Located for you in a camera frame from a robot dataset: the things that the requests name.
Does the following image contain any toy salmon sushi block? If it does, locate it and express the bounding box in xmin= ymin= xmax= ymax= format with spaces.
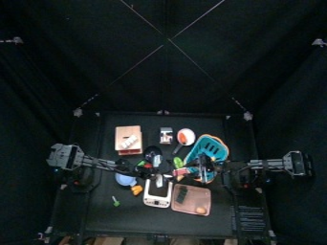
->
xmin=171 ymin=167 xmax=191 ymax=177

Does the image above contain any light blue toy plate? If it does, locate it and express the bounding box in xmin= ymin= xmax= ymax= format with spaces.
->
xmin=113 ymin=172 xmax=138 ymax=188

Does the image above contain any pink rectangular tray plate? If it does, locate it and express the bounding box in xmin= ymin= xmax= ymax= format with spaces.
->
xmin=169 ymin=183 xmax=213 ymax=217

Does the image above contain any green toy leaf vegetable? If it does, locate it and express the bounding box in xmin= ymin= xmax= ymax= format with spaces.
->
xmin=172 ymin=156 xmax=185 ymax=169

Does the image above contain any pale blue toy cup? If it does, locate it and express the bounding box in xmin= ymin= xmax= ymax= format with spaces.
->
xmin=150 ymin=154 xmax=164 ymax=168

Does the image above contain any dark green nori sushi block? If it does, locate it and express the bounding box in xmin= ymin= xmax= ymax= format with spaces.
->
xmin=175 ymin=186 xmax=189 ymax=205

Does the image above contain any black round toy pot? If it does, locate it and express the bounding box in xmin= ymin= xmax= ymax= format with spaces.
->
xmin=141 ymin=145 xmax=164 ymax=161

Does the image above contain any teal basket with orange rim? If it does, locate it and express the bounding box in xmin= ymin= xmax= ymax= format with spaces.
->
xmin=183 ymin=133 xmax=231 ymax=185

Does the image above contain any white toy induction cooker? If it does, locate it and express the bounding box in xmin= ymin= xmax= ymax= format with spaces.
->
xmin=141 ymin=176 xmax=175 ymax=210

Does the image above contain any white toy frying pan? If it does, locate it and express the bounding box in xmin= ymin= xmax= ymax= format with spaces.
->
xmin=171 ymin=127 xmax=197 ymax=156

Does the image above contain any wooden box with white pieces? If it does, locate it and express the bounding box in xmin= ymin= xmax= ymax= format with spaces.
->
xmin=113 ymin=124 xmax=144 ymax=157

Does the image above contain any small silver toy appliance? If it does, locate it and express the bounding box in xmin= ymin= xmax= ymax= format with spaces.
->
xmin=158 ymin=126 xmax=175 ymax=145

